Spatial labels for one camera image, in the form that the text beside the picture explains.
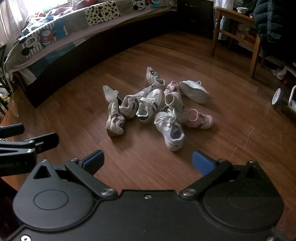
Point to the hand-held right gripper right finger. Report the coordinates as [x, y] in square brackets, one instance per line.
[201, 162]

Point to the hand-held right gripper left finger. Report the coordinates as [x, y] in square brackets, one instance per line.
[94, 160]

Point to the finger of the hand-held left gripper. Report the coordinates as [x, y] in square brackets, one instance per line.
[13, 130]
[44, 141]

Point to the white lace-up sneaker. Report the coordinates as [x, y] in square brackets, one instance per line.
[166, 125]
[148, 89]

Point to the dark wooden bed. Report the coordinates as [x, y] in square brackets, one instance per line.
[69, 60]

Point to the white wheeled scooter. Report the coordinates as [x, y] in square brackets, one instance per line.
[277, 97]

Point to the pale curtain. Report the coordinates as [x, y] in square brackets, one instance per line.
[11, 16]

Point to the white plastic toy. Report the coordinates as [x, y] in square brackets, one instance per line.
[278, 73]

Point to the dark cabinet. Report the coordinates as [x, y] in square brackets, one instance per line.
[196, 18]

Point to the pale blue hanging cloth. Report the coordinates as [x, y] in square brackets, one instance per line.
[223, 18]

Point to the white cap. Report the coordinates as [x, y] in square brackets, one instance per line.
[242, 10]

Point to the dark puffer jacket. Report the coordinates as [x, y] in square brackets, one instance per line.
[275, 20]

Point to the dark frame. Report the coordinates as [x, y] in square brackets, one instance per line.
[4, 60]

